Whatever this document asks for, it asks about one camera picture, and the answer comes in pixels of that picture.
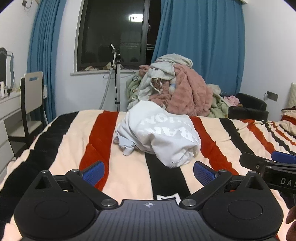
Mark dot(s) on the beige crumpled garment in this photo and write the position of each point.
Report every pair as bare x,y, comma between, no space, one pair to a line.
173,59

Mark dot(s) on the pink fluffy blanket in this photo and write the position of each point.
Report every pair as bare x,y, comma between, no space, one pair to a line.
189,92

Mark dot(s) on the white dressing table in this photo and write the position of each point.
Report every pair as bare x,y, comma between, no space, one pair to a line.
9,104

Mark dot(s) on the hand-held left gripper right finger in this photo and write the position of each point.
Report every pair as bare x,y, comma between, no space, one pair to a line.
204,173

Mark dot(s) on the wide blue curtain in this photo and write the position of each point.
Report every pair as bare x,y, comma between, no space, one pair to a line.
203,34

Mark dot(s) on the black armchair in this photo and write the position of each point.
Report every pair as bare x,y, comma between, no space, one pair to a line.
251,109

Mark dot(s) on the white t-shirt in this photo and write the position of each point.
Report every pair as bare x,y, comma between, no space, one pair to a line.
157,134

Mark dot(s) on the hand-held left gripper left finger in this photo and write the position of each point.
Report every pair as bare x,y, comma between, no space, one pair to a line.
93,173

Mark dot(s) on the silver tripod stand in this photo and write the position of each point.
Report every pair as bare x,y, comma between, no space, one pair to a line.
118,81

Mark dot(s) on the narrow blue curtain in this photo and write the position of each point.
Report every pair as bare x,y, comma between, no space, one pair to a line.
44,46

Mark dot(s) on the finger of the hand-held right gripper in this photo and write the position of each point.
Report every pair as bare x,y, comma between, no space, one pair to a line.
285,158
252,161

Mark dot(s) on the grey hoodie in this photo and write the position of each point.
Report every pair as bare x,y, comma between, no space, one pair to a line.
148,85

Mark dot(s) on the black and beige chair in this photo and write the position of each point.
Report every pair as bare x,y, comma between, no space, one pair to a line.
32,92

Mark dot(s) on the dark window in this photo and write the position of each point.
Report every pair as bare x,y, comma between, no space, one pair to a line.
104,34

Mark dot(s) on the person's right hand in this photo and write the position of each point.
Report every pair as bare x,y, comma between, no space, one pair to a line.
292,223

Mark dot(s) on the crumpled beige rag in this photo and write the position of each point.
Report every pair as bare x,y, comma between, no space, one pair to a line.
89,68

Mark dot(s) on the white and blue plush toy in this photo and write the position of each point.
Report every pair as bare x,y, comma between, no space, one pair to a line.
173,87

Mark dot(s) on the ornate framed mirror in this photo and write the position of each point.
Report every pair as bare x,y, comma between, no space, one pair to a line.
5,67

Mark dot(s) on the beige quilted pillow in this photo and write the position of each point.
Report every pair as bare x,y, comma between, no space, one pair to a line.
292,97

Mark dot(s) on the grey wall socket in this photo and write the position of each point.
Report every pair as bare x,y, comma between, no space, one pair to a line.
272,96

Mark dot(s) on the pale green blanket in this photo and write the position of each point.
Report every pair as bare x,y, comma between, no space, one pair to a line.
218,105

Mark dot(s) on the pale green patterned garment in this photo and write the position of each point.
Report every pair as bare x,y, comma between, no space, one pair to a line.
132,92

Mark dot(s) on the white cosmetic bottle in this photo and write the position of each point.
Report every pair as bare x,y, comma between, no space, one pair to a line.
2,89

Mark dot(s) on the striped fleece blanket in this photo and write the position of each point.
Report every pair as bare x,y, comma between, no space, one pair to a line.
69,143

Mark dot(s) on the small pink garment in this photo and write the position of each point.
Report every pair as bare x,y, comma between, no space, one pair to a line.
232,100

